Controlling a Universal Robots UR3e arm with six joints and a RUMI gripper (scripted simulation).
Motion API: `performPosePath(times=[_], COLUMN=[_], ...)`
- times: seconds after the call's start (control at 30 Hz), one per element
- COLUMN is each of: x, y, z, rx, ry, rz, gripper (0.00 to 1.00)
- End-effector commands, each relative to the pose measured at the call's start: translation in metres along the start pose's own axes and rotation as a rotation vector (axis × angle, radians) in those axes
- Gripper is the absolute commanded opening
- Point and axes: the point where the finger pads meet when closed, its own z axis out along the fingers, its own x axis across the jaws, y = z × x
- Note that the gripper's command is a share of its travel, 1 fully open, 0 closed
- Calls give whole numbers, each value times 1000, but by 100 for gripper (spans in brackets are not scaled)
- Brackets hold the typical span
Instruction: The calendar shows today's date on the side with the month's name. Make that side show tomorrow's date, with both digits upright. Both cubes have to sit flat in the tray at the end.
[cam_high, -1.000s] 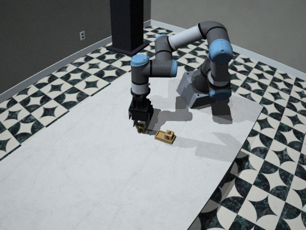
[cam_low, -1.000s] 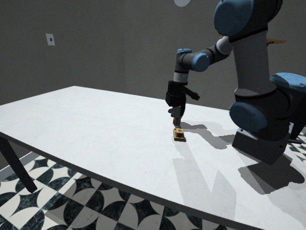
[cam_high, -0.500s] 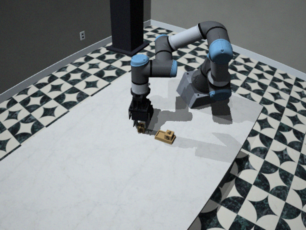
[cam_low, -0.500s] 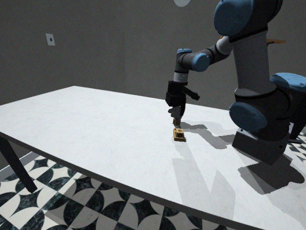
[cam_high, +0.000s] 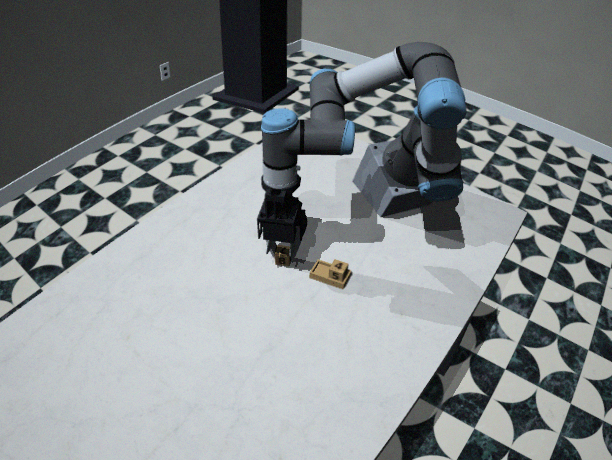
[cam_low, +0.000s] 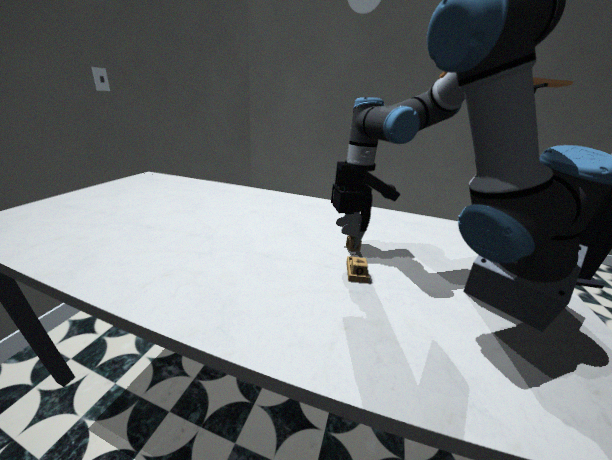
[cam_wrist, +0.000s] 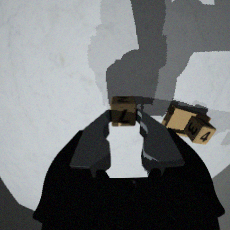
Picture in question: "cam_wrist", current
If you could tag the tan wooden tray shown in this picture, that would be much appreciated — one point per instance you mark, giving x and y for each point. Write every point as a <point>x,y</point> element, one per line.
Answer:
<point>178,117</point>

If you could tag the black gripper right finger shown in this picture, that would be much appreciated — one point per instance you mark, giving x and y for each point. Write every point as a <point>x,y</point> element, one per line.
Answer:
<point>164,149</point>

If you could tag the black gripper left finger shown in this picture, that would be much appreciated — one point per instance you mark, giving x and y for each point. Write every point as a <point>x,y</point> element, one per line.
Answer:
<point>87,152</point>

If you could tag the tan cube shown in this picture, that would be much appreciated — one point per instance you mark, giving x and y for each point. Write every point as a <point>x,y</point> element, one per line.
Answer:
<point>123,111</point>
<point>199,130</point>

